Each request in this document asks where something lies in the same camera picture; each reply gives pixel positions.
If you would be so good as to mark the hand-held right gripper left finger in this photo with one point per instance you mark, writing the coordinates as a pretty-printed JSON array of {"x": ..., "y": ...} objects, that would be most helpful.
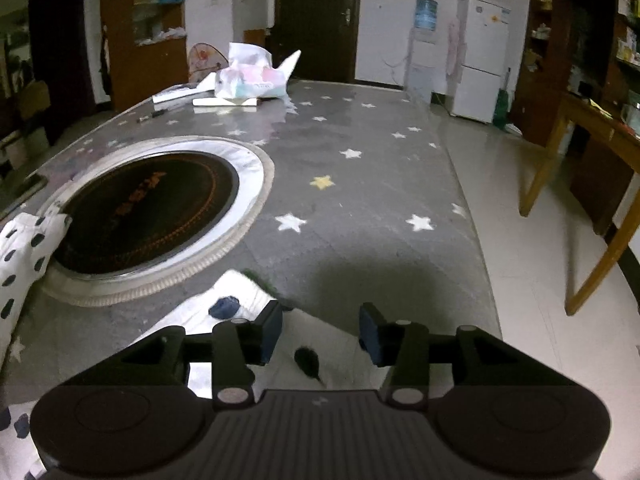
[{"x": 269, "y": 334}]

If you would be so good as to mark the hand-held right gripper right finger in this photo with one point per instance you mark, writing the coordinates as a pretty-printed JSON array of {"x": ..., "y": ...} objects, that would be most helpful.
[{"x": 372, "y": 336}]

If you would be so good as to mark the white dark-spotted garment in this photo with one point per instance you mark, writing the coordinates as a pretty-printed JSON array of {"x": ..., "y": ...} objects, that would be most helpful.
[{"x": 30, "y": 260}]

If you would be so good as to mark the round black induction cooktop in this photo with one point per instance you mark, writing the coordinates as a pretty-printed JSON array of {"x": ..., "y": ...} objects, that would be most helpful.
[{"x": 150, "y": 210}]

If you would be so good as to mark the grey star-print table cover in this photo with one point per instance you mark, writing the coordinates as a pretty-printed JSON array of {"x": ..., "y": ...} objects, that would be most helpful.
[{"x": 350, "y": 160}]

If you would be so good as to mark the white flat book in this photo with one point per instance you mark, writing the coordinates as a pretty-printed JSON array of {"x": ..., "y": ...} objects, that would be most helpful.
[{"x": 225, "y": 102}]

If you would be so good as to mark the black pen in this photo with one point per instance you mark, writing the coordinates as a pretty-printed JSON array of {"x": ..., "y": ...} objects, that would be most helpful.
[{"x": 152, "y": 116}]

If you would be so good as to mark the crumpled white papers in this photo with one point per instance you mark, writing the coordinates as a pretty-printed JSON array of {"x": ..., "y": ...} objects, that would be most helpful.
[{"x": 250, "y": 80}]

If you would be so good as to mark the white paper booklet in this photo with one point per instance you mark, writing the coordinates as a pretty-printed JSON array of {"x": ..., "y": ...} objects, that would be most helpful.
[{"x": 180, "y": 92}]

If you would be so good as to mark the green mop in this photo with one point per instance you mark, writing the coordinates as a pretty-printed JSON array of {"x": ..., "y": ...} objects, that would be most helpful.
[{"x": 501, "y": 105}]

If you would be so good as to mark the white water dispenser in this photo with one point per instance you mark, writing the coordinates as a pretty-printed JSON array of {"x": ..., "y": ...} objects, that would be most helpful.
[{"x": 422, "y": 70}]

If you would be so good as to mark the pink round hand fan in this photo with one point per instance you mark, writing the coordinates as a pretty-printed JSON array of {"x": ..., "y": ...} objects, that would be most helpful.
[{"x": 202, "y": 60}]

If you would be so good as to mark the white refrigerator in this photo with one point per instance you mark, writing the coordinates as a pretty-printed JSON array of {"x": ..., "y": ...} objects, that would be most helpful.
[{"x": 482, "y": 60}]

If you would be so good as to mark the pink hanging cloth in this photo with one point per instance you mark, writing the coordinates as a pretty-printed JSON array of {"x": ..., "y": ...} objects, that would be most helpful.
[{"x": 454, "y": 50}]

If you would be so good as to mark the wooden side table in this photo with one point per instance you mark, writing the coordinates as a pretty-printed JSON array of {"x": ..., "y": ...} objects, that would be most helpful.
[{"x": 590, "y": 115}]

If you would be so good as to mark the dark wooden door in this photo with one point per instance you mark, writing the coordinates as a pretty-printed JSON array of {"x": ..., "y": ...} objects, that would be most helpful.
[{"x": 315, "y": 20}]

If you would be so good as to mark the brown glass-door cabinet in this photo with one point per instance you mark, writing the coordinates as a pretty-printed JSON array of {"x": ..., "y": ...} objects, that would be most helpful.
[{"x": 150, "y": 35}]

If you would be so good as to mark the blue water bottle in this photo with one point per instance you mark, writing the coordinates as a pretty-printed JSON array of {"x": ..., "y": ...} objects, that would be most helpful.
[{"x": 426, "y": 14}]

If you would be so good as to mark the brown wooden shelf cabinet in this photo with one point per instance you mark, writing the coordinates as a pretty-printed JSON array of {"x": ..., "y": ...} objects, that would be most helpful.
[{"x": 565, "y": 35}]

